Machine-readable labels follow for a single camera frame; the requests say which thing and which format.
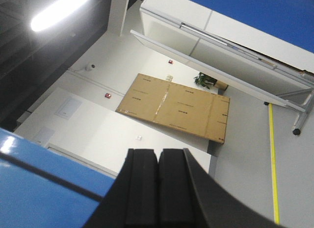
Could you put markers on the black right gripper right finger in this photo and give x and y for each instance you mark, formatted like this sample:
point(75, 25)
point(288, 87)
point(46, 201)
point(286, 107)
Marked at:
point(190, 198)

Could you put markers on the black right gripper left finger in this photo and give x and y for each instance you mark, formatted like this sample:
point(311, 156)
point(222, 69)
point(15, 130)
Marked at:
point(131, 201)

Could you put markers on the blue door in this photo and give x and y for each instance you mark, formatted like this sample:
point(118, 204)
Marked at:
point(42, 189)

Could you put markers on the large cardboard box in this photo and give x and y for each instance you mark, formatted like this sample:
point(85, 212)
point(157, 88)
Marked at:
point(176, 106)

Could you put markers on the white electrical panel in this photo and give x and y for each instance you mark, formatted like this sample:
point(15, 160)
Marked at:
point(68, 108)

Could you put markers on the potted green plant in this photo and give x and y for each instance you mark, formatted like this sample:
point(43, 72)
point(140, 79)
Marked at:
point(208, 82)

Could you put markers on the white cabinet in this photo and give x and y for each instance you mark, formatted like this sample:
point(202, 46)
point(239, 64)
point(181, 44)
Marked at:
point(181, 24)

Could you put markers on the ceiling light strip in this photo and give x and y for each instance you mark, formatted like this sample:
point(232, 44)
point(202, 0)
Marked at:
point(55, 13)

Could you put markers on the white security camera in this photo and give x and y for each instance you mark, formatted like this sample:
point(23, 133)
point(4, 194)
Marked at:
point(90, 67)

